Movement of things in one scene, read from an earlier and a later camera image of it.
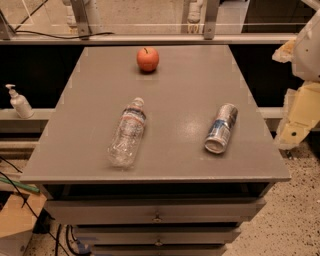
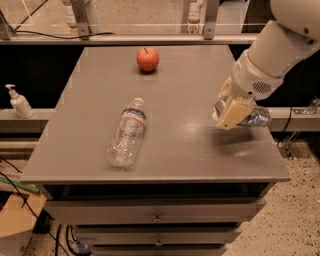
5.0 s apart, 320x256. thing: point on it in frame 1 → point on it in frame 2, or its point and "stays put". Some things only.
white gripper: x=308 y=53 → x=249 y=81
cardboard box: x=17 y=221 stays put
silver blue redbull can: x=224 y=120 → x=258 y=116
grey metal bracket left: x=80 y=13 stays put
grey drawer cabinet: x=178 y=199 stays put
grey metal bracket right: x=211 y=19 stays put
